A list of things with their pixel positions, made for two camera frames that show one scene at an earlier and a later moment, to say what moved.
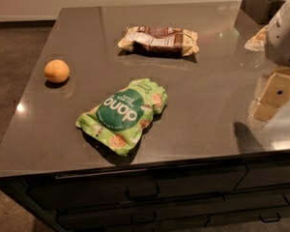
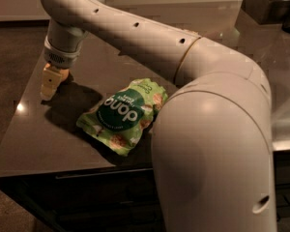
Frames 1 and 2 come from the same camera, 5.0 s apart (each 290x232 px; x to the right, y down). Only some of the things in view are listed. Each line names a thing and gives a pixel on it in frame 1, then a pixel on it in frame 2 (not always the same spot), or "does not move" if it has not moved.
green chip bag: (120, 119) does not move
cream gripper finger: (278, 86) → (49, 83)
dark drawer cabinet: (246, 192) does not move
